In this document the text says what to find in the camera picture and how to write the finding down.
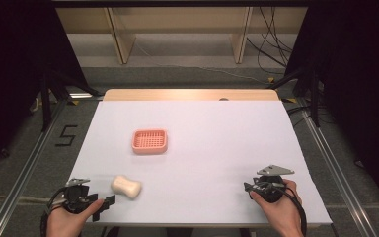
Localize beige wooden shelf unit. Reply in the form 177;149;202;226
54;6;309;66

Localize aluminium floor rail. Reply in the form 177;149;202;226
0;98;69;237
297;98;379;237

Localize black metal stand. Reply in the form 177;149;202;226
266;65;322;128
38;67;105;133

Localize white table mat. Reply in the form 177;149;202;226
67;100;334;227

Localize pink soap dish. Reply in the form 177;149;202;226
130;128;169;156

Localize wooden table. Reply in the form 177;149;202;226
102;88;281;102

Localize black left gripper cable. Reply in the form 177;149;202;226
39;187;67;237

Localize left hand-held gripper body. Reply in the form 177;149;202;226
59;177;99;215

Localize person's left hand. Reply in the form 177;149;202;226
45;198;106;237

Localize black curtain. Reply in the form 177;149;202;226
0;0;90;172
284;0;379;211

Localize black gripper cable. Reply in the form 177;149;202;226
269;182;308;237
39;187;67;237

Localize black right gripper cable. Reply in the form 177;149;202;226
269;182;308;237

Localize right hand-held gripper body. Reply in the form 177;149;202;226
247;164;296;203

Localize black floor cables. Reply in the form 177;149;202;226
246;6;294;76

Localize person's right hand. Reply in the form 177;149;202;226
250;179;305;237

